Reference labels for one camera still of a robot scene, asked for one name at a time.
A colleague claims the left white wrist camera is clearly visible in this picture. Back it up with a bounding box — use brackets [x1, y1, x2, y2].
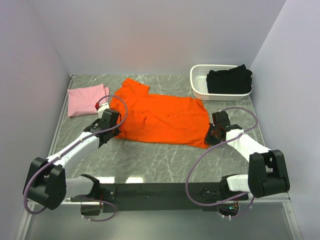
[95, 101, 110, 118]

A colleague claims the aluminium frame rail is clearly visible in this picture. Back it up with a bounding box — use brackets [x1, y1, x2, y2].
[14, 74, 76, 240]

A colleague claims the white perforated plastic basket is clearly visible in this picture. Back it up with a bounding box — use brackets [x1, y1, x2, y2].
[189, 64, 253, 102]

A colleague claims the black t shirt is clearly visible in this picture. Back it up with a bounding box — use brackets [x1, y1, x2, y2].
[206, 64, 253, 95]

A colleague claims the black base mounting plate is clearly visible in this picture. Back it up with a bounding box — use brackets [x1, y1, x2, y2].
[94, 182, 240, 211]

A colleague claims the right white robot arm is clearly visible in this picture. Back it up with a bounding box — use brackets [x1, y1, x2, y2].
[205, 111, 290, 200]

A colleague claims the orange t shirt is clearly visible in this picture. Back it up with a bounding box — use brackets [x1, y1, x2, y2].
[109, 78, 210, 149]

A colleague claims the folded pink t shirt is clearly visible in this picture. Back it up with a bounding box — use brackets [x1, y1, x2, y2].
[67, 84, 110, 118]

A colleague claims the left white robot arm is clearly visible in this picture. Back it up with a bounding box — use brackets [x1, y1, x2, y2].
[22, 108, 120, 213]

